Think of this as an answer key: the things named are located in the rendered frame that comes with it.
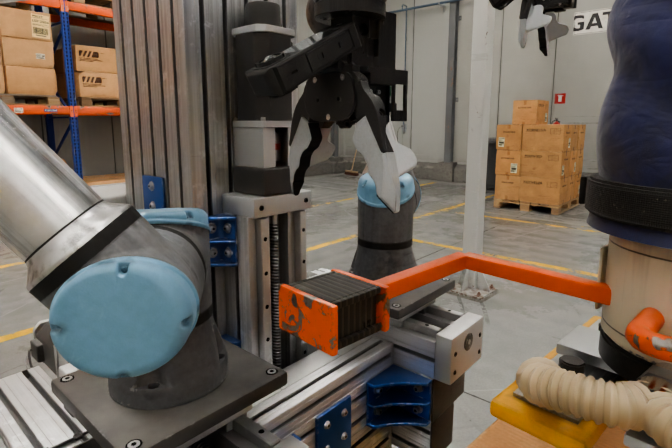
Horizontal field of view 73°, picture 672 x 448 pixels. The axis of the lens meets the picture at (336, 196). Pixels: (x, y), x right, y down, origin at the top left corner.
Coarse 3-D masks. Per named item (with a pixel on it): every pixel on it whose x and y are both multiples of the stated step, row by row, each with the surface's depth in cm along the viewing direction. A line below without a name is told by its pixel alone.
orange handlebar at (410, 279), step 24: (432, 264) 60; (456, 264) 63; (480, 264) 63; (504, 264) 61; (408, 288) 56; (552, 288) 56; (576, 288) 54; (600, 288) 52; (648, 312) 45; (648, 336) 40
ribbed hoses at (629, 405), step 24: (528, 360) 49; (552, 360) 50; (528, 384) 45; (552, 384) 43; (576, 384) 42; (600, 384) 41; (624, 384) 42; (552, 408) 44; (576, 408) 42; (600, 408) 40; (624, 408) 40; (648, 408) 39; (648, 432) 39
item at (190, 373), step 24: (192, 336) 57; (216, 336) 62; (192, 360) 56; (216, 360) 59; (120, 384) 55; (144, 384) 55; (168, 384) 55; (192, 384) 56; (216, 384) 59; (144, 408) 54
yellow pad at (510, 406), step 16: (592, 320) 72; (576, 368) 53; (592, 368) 57; (512, 384) 54; (496, 400) 51; (512, 400) 51; (496, 416) 51; (512, 416) 49; (528, 416) 48; (544, 416) 48; (560, 416) 48; (528, 432) 48; (544, 432) 47; (560, 432) 46; (576, 432) 46; (592, 432) 46
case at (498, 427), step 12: (492, 432) 64; (504, 432) 64; (516, 432) 64; (612, 432) 64; (624, 432) 64; (480, 444) 62; (492, 444) 62; (504, 444) 62; (516, 444) 62; (528, 444) 62; (540, 444) 62; (600, 444) 62; (612, 444) 62
